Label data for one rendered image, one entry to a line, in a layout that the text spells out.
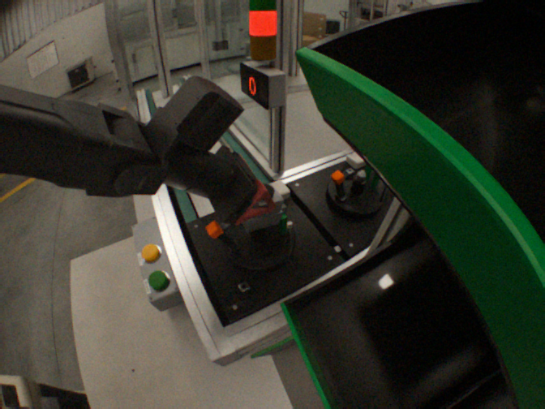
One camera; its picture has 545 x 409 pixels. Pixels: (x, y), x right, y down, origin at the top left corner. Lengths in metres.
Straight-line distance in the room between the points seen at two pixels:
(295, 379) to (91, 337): 0.50
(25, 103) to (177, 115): 0.15
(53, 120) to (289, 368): 0.38
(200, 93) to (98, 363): 0.60
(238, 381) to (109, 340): 0.32
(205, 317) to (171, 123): 0.33
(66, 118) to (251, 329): 0.40
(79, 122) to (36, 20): 8.95
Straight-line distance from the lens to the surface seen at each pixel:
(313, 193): 0.59
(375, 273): 0.20
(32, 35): 9.16
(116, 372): 0.63
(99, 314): 0.69
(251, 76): 0.51
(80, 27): 8.48
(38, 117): 0.19
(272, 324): 0.44
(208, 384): 0.54
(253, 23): 0.48
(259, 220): 0.40
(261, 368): 0.52
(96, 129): 0.21
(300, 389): 0.37
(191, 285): 0.49
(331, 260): 0.48
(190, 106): 0.24
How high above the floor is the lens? 1.38
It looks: 48 degrees down
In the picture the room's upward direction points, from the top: straight up
